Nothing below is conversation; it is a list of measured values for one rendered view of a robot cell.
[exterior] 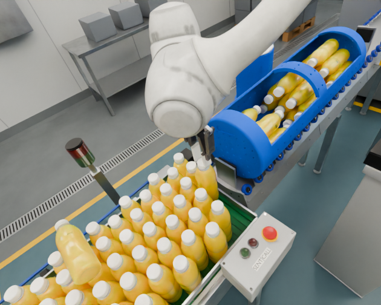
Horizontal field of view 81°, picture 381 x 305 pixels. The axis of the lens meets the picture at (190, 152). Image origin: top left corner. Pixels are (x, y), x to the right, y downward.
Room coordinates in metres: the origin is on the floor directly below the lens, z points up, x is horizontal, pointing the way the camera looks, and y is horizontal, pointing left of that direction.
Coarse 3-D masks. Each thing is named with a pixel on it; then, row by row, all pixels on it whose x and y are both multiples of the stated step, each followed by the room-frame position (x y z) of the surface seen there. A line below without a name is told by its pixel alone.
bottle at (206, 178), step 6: (198, 168) 0.48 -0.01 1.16; (210, 168) 0.48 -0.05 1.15; (198, 174) 0.47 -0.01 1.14; (204, 174) 0.46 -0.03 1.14; (210, 174) 0.46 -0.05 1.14; (198, 180) 0.47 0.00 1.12; (204, 180) 0.45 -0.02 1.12; (210, 180) 0.45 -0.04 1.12; (216, 180) 0.47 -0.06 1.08; (198, 186) 0.47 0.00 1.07; (204, 186) 0.45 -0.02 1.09; (210, 186) 0.45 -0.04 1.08; (216, 186) 0.47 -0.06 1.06; (210, 192) 0.45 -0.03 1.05; (216, 192) 0.46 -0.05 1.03; (216, 198) 0.46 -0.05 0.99
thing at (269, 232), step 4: (264, 228) 0.25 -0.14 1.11; (268, 228) 0.25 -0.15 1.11; (272, 228) 0.25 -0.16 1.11; (264, 232) 0.24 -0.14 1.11; (268, 232) 0.24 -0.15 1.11; (272, 232) 0.24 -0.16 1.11; (276, 232) 0.24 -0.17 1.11; (264, 236) 0.23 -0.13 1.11; (268, 236) 0.23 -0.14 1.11; (272, 236) 0.23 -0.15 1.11
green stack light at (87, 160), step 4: (88, 152) 0.65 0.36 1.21; (84, 156) 0.63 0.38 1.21; (88, 156) 0.64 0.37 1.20; (92, 156) 0.65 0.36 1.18; (76, 160) 0.63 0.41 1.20; (80, 160) 0.63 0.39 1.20; (84, 160) 0.63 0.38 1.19; (88, 160) 0.64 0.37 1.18; (92, 160) 0.64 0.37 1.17; (80, 164) 0.63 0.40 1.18; (84, 164) 0.63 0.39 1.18; (88, 164) 0.63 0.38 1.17
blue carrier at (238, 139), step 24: (312, 48) 1.16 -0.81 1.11; (360, 48) 0.93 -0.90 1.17; (312, 72) 0.77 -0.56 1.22; (240, 96) 0.75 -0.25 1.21; (264, 96) 0.92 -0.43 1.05; (216, 120) 0.63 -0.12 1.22; (240, 120) 0.58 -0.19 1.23; (216, 144) 0.64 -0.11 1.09; (240, 144) 0.54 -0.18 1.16; (264, 144) 0.50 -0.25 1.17; (288, 144) 0.57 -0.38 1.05; (240, 168) 0.55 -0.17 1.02; (264, 168) 0.48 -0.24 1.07
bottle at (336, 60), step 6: (342, 48) 0.99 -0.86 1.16; (336, 54) 0.95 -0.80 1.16; (342, 54) 0.95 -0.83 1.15; (348, 54) 0.96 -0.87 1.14; (330, 60) 0.92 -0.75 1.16; (336, 60) 0.91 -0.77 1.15; (342, 60) 0.92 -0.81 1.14; (324, 66) 0.91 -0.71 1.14; (330, 66) 0.89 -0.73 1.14; (336, 66) 0.89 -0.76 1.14; (330, 72) 0.88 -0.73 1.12
